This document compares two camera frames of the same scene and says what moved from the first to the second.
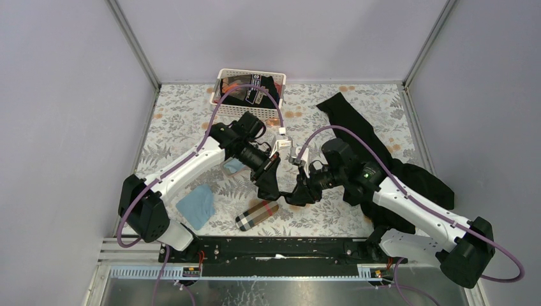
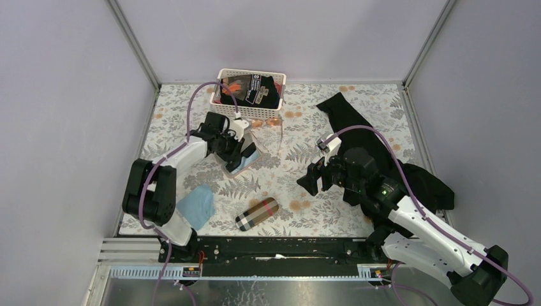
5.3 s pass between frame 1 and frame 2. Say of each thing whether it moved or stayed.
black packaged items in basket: stayed
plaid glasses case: stayed
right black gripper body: stayed
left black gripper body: moved
